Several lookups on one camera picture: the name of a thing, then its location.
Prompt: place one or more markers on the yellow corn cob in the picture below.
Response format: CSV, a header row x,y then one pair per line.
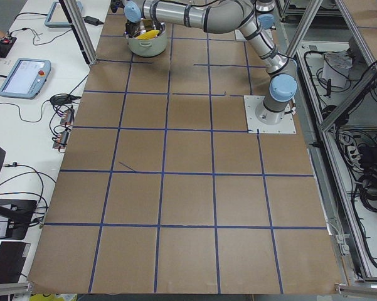
x,y
148,35

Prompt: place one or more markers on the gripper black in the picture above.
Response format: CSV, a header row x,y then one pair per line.
x,y
132,27

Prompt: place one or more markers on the near teach pendant tablet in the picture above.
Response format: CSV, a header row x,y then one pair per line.
x,y
26,78

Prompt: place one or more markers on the white steel cooking pot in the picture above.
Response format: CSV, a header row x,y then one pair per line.
x,y
148,48

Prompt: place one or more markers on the brown paper table mat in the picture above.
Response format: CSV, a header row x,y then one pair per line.
x,y
162,188

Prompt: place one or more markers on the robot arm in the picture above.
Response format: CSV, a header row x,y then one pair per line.
x,y
220,17
264,14

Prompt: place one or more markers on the far teach pendant tablet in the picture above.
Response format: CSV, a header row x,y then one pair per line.
x,y
56,17

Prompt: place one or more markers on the small usb adapter board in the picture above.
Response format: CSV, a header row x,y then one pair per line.
x,y
67,117

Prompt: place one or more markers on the black device box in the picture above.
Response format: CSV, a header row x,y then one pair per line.
x,y
15,218

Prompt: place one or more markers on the teach pendant tablet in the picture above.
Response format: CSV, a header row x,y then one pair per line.
x,y
26,78
56,17

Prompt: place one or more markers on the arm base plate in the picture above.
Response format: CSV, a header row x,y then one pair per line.
x,y
262,121
239,36

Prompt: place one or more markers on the aluminium frame post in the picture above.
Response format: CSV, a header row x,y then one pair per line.
x,y
76,22

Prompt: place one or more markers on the black power adapter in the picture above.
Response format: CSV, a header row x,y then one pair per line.
x,y
93,21

